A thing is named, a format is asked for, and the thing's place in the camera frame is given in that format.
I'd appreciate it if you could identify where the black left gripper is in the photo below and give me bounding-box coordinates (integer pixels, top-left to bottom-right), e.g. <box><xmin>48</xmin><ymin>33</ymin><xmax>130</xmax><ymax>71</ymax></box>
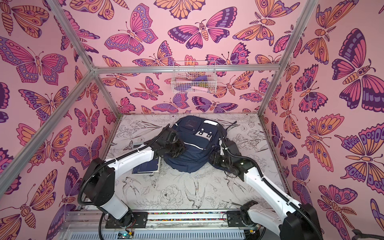
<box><xmin>165</xmin><ymin>138</ymin><xmax>190</xmax><ymax>159</ymax></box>

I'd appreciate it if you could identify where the navy blue hardcover book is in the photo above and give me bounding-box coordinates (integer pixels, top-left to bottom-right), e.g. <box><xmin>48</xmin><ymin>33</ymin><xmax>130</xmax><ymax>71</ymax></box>
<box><xmin>132</xmin><ymin>153</ymin><xmax>161</xmax><ymax>175</ymax></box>

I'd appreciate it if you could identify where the navy blue backpack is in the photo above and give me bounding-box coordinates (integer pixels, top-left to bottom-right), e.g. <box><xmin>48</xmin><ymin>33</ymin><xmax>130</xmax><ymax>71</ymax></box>
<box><xmin>164</xmin><ymin>116</ymin><xmax>240</xmax><ymax>173</ymax></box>

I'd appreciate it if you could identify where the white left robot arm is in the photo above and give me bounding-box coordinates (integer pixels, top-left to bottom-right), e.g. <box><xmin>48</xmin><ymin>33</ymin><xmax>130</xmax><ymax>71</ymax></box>
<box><xmin>78</xmin><ymin>125</ymin><xmax>186</xmax><ymax>228</ymax></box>

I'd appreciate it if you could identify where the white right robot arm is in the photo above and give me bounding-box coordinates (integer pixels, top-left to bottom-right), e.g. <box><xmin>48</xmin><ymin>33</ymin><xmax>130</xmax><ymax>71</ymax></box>
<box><xmin>214</xmin><ymin>124</ymin><xmax>323</xmax><ymax>240</ymax></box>

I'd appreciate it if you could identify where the pink item in basket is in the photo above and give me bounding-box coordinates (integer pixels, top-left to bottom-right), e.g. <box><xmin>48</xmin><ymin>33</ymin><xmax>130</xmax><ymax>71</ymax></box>
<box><xmin>191</xmin><ymin>86</ymin><xmax>210</xmax><ymax>93</ymax></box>

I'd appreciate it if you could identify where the purple item in basket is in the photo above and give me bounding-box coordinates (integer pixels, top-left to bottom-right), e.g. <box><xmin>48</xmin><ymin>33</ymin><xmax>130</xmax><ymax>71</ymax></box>
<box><xmin>193</xmin><ymin>76</ymin><xmax>208</xmax><ymax>82</ymax></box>

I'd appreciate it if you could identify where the green circuit board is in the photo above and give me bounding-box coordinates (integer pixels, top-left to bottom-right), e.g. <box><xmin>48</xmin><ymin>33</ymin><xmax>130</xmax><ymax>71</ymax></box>
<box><xmin>117</xmin><ymin>231</ymin><xmax>133</xmax><ymax>240</ymax></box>

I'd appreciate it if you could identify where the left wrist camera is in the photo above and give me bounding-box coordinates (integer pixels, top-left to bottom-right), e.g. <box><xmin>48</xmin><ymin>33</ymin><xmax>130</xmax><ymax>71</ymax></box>
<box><xmin>159</xmin><ymin>124</ymin><xmax>178</xmax><ymax>145</ymax></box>

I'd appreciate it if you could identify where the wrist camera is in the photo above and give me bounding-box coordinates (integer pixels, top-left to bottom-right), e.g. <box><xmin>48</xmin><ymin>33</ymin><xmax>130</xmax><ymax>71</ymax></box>
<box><xmin>221</xmin><ymin>137</ymin><xmax>236</xmax><ymax>153</ymax></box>
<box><xmin>159</xmin><ymin>124</ymin><xmax>178</xmax><ymax>145</ymax></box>

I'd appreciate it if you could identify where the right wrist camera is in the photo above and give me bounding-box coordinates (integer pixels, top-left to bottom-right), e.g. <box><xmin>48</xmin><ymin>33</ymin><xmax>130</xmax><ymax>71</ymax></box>
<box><xmin>221</xmin><ymin>137</ymin><xmax>236</xmax><ymax>153</ymax></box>

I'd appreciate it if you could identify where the white wire wall basket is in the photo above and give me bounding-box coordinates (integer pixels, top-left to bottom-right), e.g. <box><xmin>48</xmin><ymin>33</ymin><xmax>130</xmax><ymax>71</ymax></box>
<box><xmin>170</xmin><ymin>60</ymin><xmax>218</xmax><ymax>94</ymax></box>

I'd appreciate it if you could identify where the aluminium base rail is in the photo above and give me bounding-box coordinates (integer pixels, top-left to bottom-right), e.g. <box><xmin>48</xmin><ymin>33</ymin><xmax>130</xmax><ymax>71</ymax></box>
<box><xmin>58</xmin><ymin>209</ymin><xmax>277</xmax><ymax>240</ymax></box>

